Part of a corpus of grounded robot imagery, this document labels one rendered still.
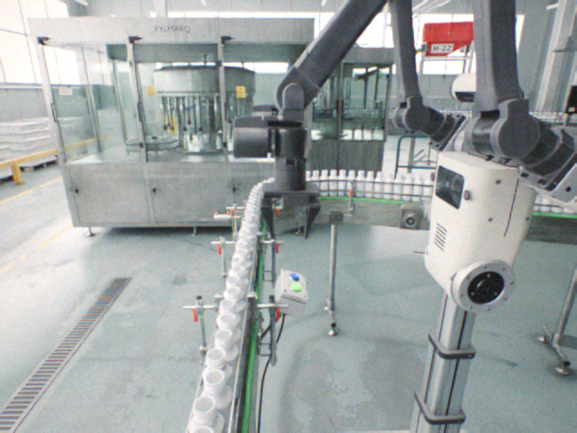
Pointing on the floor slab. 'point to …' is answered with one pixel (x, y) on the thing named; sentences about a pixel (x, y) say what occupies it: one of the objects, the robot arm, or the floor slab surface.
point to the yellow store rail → (23, 162)
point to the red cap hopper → (439, 43)
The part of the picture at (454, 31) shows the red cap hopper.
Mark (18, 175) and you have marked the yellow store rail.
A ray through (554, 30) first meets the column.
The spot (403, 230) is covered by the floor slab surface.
